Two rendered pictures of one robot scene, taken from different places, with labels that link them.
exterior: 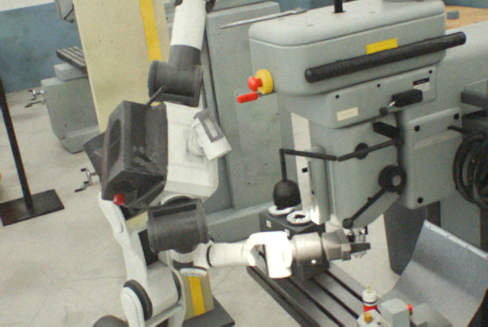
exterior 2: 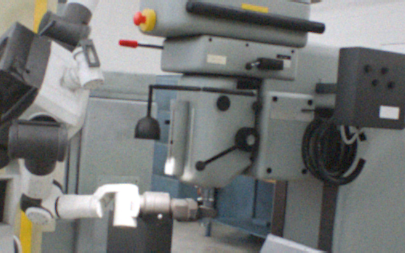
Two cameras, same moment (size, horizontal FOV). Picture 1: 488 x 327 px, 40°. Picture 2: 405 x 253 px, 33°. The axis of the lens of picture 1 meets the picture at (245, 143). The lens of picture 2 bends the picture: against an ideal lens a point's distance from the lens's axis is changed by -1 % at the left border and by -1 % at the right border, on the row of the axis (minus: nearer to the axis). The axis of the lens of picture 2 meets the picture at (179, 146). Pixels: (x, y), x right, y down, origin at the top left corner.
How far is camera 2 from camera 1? 0.70 m
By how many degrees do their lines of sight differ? 18
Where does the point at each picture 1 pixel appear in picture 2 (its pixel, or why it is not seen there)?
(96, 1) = not seen: outside the picture
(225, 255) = (74, 202)
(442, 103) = (299, 86)
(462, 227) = (302, 231)
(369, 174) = (226, 130)
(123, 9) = not seen: hidden behind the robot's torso
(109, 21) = not seen: hidden behind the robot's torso
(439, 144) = (292, 122)
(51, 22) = not seen: outside the picture
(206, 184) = (74, 112)
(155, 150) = (34, 66)
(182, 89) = (69, 38)
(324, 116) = (195, 58)
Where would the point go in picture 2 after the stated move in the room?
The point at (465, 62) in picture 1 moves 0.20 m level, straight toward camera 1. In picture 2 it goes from (322, 58) to (322, 51)
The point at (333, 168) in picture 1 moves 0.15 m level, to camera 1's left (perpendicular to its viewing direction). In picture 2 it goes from (194, 118) to (141, 114)
